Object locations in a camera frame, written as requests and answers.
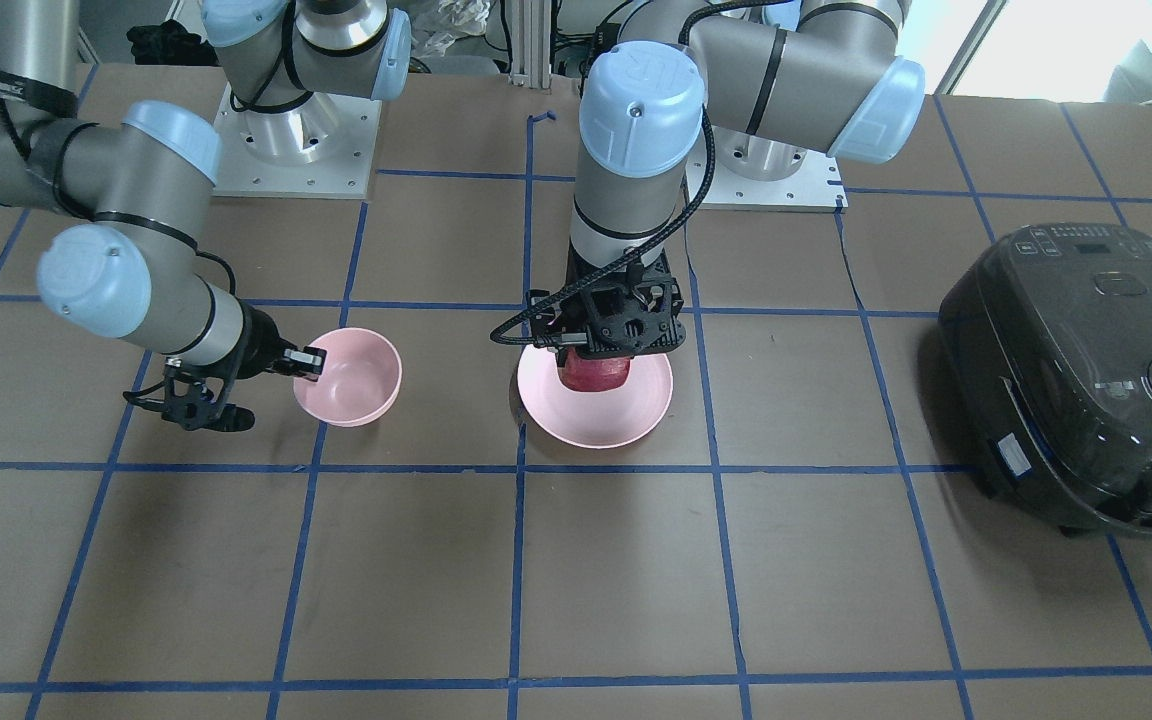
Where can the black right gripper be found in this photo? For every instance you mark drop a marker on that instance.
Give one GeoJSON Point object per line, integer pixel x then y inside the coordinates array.
{"type": "Point", "coordinates": [258, 347]}

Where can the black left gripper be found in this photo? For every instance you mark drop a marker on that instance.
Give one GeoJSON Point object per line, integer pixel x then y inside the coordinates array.
{"type": "Point", "coordinates": [570, 350]}

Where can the pink bowl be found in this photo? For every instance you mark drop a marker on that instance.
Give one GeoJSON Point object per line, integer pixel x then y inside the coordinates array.
{"type": "Point", "coordinates": [361, 378]}

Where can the red apple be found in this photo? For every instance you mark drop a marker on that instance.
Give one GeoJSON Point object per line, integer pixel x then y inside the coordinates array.
{"type": "Point", "coordinates": [592, 375]}

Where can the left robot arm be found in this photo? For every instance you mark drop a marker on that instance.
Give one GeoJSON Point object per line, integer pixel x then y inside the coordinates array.
{"type": "Point", "coordinates": [650, 112]}

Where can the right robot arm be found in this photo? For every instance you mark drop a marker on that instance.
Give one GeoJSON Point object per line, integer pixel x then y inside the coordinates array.
{"type": "Point", "coordinates": [141, 191]}

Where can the pink plate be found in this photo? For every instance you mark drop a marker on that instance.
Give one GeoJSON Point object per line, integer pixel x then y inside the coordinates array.
{"type": "Point", "coordinates": [607, 419]}

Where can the dark grey rice cooker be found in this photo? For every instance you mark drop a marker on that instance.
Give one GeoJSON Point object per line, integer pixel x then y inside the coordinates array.
{"type": "Point", "coordinates": [1049, 336]}

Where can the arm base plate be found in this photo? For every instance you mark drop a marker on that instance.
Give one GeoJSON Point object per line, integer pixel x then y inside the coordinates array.
{"type": "Point", "coordinates": [778, 166]}
{"type": "Point", "coordinates": [322, 150]}

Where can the aluminium frame post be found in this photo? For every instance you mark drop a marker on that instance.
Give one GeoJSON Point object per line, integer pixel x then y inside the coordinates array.
{"type": "Point", "coordinates": [530, 38]}

